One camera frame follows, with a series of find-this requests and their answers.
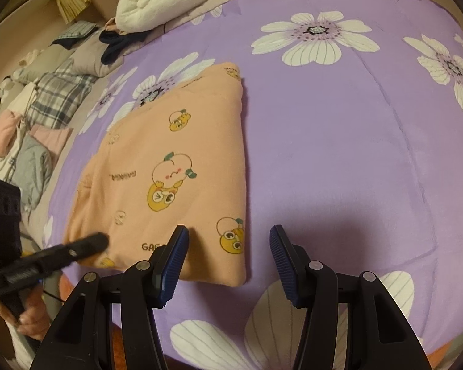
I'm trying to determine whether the black cable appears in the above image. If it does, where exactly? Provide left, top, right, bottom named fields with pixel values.
left=42, top=288, right=69, bottom=303

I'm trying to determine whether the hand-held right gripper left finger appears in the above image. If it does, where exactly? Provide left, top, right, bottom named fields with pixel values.
left=30, top=225, right=190, bottom=370

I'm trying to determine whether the plaid cloth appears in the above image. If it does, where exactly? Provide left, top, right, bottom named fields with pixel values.
left=25, top=60, right=100, bottom=130

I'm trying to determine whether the dark navy cloth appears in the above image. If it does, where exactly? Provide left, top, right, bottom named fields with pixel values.
left=99, top=30, right=155, bottom=66

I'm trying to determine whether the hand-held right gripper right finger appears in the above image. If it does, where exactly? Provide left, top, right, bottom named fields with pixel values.
left=269, top=224, right=425, bottom=370

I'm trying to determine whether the grey garment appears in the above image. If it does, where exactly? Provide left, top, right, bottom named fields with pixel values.
left=0, top=135, right=55, bottom=209

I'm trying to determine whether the blue striped cloth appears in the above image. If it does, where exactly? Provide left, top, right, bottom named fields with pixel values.
left=52, top=21, right=101, bottom=51

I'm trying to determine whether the person's left hand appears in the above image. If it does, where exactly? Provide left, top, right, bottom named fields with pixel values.
left=0, top=296, right=52, bottom=342

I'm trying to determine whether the orange cartoon print baby garment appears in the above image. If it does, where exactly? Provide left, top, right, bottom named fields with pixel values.
left=64, top=62, right=252, bottom=288

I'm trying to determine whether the purple floral bed sheet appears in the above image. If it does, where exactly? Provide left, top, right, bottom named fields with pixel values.
left=42, top=0, right=463, bottom=370

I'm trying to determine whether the person's left forearm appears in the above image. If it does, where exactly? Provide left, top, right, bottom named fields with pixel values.
left=6, top=322, right=44, bottom=361

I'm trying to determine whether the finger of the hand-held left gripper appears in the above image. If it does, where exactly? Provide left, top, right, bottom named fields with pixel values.
left=35, top=232, right=110, bottom=271

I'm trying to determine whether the pale pink garment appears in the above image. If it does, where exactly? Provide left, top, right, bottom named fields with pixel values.
left=0, top=109, right=28, bottom=161

